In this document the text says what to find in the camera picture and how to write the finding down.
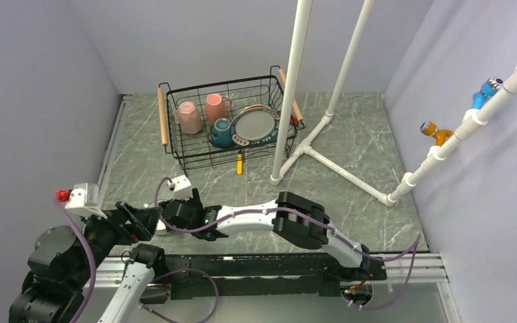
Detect white pvc pipe frame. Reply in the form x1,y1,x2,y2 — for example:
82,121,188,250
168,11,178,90
270,1,517,207

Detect red handled scissors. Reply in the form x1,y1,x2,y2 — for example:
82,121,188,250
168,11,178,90
289,115,299,126

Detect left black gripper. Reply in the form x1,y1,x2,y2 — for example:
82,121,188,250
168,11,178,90
68,199,162,288

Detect pink mug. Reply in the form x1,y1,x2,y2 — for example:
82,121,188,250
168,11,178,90
205,94,233,124
172,101,203,135

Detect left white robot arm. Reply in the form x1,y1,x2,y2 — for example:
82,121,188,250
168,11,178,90
8,202,168,322

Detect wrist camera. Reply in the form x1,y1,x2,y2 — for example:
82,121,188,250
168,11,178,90
168,175,193,201
55,183,108,219

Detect green rimmed white plate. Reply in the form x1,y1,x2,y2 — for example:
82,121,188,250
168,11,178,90
230,108,280,147

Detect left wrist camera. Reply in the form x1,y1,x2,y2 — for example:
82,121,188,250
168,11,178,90
55,183,108,219

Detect dark bowl cream inside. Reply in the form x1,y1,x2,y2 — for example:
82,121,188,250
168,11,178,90
209,118,234,148

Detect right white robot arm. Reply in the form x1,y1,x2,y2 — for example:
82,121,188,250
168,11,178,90
158,192,380,281

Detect yellow handled utensil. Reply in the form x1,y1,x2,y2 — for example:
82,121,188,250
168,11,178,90
236,151,244,175

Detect orange tap on pipe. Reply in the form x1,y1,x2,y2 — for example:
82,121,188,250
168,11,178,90
419,121,453,147

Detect blue tap on pipe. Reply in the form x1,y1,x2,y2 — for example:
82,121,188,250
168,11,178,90
471,77,504,110

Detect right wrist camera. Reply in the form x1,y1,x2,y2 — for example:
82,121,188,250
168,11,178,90
168,175,193,201

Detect orange plate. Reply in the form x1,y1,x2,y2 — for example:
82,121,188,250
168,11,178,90
236,104,271,118

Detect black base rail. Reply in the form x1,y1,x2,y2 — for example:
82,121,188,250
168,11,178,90
148,253,387,303

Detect black wire dish rack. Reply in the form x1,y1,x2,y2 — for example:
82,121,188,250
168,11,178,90
158,65,285,173

